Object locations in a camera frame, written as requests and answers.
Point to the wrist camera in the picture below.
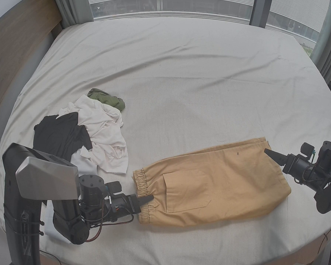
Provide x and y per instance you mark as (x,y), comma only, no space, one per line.
(307,149)
(113,187)

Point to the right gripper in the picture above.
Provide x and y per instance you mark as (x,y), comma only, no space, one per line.
(295,166)

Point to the pale blue garment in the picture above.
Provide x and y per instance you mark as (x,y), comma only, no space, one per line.
(84,163)

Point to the black T-shirt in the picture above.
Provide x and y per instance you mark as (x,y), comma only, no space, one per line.
(58,137)

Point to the green garment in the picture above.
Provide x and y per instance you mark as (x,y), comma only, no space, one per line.
(107,99)

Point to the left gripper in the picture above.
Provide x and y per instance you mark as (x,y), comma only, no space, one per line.
(127,204)

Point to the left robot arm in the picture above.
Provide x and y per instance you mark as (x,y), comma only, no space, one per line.
(44,175)

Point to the window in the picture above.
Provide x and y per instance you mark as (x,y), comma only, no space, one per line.
(262,1)

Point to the tan shorts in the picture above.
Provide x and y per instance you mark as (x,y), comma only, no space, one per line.
(223,186)

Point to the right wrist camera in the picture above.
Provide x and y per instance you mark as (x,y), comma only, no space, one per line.
(307,149)

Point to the bed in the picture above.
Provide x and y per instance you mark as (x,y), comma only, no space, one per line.
(182,79)

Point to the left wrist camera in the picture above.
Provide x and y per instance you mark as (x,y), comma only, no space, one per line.
(113,187)

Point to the white garment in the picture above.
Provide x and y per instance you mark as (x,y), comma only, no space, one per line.
(107,142)

